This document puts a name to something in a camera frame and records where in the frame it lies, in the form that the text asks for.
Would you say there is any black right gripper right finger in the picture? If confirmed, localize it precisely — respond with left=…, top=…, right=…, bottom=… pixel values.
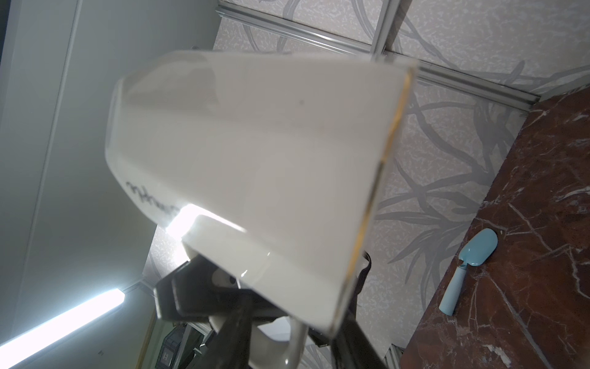
left=330, top=252, right=387, bottom=369

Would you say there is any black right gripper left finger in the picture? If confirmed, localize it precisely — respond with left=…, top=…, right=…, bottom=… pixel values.
left=187, top=296, right=254, bottom=368

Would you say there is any white ceramic mug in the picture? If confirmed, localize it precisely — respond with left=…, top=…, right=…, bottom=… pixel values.
left=105, top=50, right=418, bottom=368

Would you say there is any light blue toy shovel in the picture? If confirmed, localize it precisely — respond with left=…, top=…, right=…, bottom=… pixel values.
left=438, top=228, right=499, bottom=317

